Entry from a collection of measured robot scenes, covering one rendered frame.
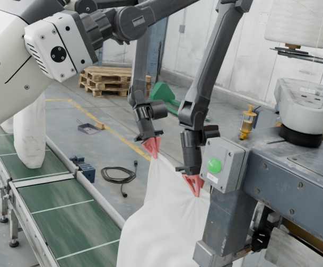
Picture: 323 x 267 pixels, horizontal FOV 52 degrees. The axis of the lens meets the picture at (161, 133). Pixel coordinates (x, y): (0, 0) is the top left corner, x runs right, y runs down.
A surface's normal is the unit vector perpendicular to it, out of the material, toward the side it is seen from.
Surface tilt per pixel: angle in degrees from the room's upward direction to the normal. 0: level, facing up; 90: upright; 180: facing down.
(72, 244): 0
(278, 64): 90
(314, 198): 90
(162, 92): 76
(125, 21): 82
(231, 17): 88
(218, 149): 90
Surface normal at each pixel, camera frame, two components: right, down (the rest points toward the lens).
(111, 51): 0.59, 0.36
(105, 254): 0.15, -0.93
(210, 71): 0.48, 0.20
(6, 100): 0.14, 0.72
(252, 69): -0.80, 0.08
